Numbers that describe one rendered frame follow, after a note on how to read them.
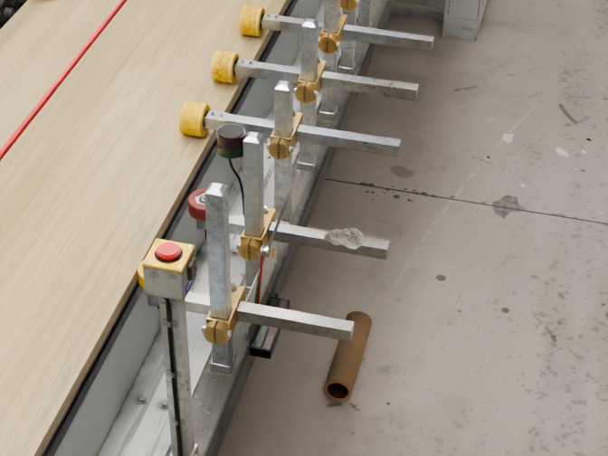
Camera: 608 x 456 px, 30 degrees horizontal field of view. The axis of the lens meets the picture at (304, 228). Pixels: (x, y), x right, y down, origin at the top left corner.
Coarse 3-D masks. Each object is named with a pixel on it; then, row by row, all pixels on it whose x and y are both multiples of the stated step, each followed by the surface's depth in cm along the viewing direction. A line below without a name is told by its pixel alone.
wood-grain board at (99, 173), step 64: (64, 0) 325; (128, 0) 325; (192, 0) 326; (256, 0) 327; (0, 64) 296; (64, 64) 297; (128, 64) 297; (192, 64) 298; (0, 128) 273; (64, 128) 274; (128, 128) 274; (0, 192) 254; (64, 192) 254; (128, 192) 254; (0, 256) 236; (64, 256) 237; (128, 256) 237; (0, 320) 221; (64, 320) 222; (0, 384) 208; (64, 384) 209; (0, 448) 197
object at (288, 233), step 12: (240, 216) 255; (204, 228) 255; (240, 228) 253; (288, 228) 252; (300, 228) 252; (276, 240) 253; (288, 240) 252; (300, 240) 251; (312, 240) 250; (324, 240) 249; (372, 240) 249; (348, 252) 250; (360, 252) 249; (372, 252) 248; (384, 252) 247
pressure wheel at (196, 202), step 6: (198, 192) 254; (204, 192) 254; (192, 198) 252; (198, 198) 252; (204, 198) 251; (192, 204) 250; (198, 204) 250; (204, 204) 251; (192, 210) 251; (198, 210) 249; (204, 210) 249; (192, 216) 252; (198, 216) 251; (204, 216) 250
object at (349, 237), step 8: (336, 232) 249; (344, 232) 248; (352, 232) 250; (360, 232) 250; (328, 240) 248; (336, 240) 247; (344, 240) 247; (352, 240) 247; (360, 240) 249; (352, 248) 246
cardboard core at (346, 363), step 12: (360, 312) 345; (360, 324) 341; (360, 336) 338; (348, 348) 333; (360, 348) 335; (336, 360) 330; (348, 360) 329; (360, 360) 334; (336, 372) 326; (348, 372) 326; (336, 384) 331; (348, 384) 324; (336, 396) 327; (348, 396) 326
